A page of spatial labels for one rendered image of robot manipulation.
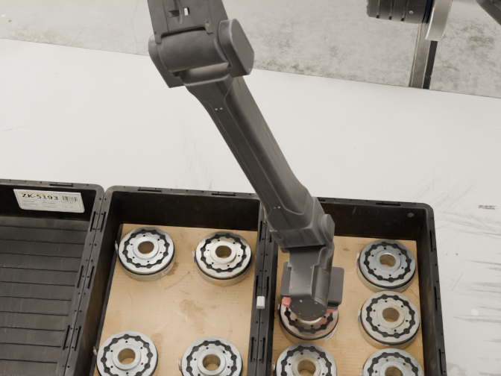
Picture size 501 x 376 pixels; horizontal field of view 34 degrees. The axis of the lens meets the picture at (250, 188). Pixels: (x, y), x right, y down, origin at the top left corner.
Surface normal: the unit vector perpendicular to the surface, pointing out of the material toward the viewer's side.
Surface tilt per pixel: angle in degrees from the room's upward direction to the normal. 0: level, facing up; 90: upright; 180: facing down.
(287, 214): 91
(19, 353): 0
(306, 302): 90
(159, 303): 0
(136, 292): 0
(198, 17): 55
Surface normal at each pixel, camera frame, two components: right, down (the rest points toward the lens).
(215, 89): -0.16, 0.79
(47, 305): 0.00, -0.61
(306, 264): -0.37, -0.61
